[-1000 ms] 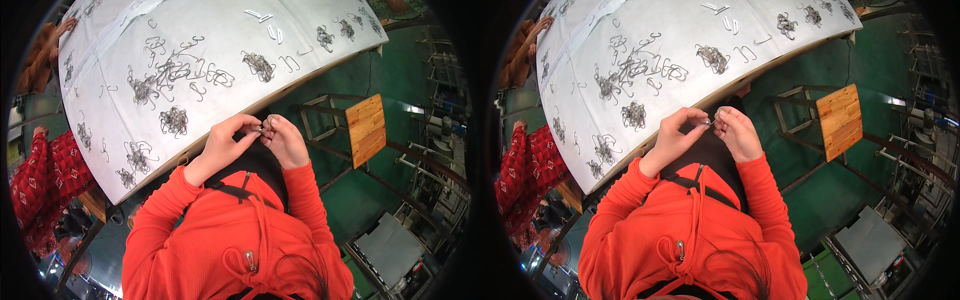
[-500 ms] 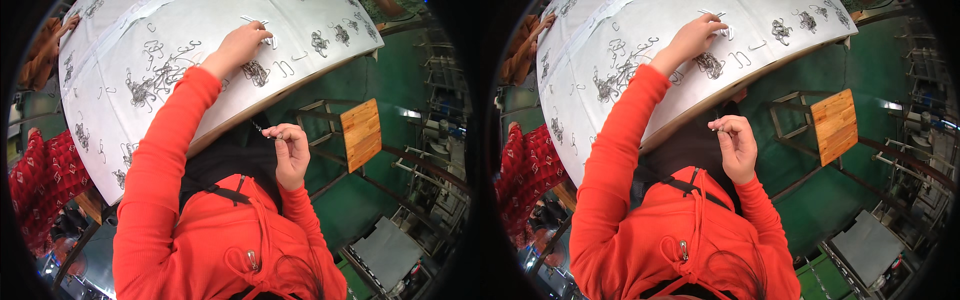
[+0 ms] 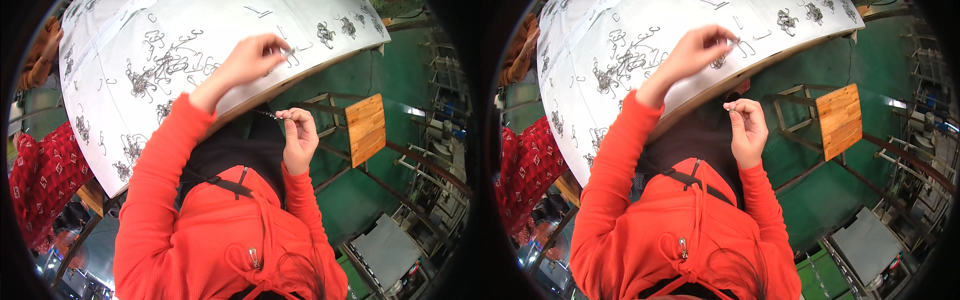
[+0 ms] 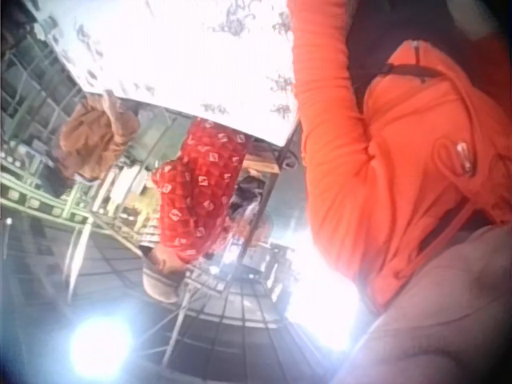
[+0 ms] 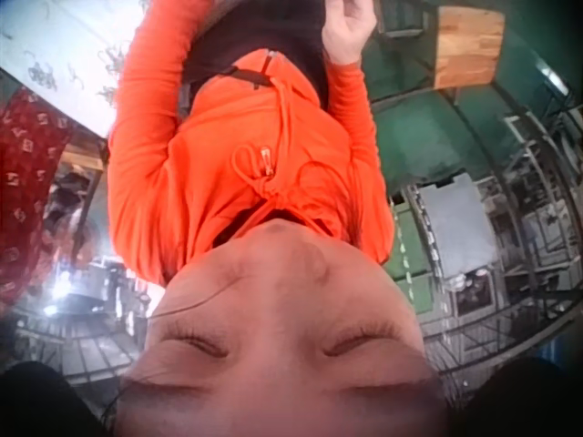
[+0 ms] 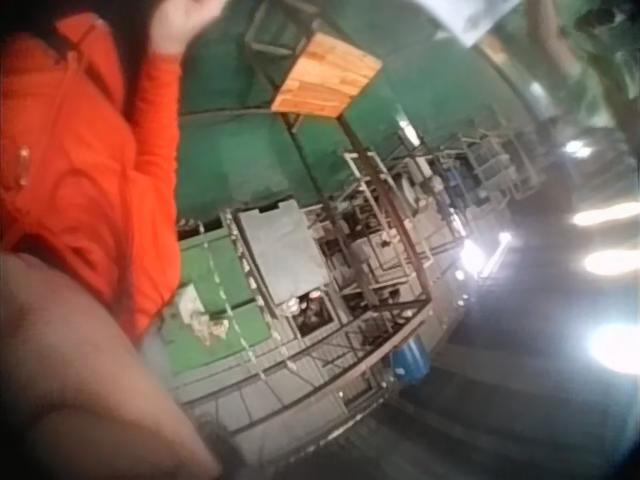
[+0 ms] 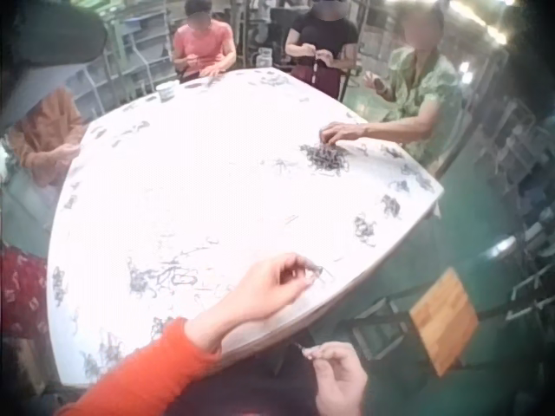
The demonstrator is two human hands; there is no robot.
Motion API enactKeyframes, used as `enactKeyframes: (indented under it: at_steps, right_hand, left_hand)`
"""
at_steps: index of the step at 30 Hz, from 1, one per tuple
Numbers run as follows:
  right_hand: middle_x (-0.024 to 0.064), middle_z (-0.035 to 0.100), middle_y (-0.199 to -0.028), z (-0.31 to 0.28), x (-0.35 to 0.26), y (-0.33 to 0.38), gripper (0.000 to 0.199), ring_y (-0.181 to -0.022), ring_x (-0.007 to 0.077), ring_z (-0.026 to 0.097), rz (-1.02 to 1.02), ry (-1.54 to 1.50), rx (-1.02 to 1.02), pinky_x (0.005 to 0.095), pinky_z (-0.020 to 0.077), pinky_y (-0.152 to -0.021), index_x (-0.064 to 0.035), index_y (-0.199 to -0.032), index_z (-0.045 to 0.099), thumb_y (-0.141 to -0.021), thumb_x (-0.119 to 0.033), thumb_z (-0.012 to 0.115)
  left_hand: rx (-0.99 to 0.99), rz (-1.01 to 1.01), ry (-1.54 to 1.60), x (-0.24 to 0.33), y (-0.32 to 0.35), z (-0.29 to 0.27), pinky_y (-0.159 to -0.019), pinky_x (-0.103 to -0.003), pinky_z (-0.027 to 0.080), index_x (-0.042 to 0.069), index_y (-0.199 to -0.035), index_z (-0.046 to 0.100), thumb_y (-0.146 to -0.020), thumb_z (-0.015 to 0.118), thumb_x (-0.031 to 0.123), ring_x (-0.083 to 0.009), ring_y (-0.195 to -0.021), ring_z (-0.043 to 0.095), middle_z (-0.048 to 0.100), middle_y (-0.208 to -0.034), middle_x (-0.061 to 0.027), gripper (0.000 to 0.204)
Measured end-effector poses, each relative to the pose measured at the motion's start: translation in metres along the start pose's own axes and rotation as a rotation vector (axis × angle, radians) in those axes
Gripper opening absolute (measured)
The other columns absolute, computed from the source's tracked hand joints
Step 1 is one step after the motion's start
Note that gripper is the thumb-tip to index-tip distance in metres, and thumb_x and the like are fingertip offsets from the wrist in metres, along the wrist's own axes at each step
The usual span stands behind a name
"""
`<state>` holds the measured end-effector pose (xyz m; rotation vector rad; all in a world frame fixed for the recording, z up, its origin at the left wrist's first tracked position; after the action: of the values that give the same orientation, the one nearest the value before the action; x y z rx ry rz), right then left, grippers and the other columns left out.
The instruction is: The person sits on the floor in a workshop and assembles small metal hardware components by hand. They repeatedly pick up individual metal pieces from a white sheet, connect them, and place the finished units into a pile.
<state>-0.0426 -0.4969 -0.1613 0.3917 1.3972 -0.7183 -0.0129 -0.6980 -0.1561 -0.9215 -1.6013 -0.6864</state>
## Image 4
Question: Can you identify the green metal rack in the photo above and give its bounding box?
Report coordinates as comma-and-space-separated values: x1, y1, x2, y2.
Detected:
0, 27, 106, 241

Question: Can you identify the brown cloth bundle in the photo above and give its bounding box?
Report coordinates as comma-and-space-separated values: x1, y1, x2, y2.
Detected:
51, 94, 142, 186

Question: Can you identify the white patterned cloth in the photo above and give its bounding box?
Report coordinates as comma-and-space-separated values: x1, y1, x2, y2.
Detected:
34, 0, 302, 150

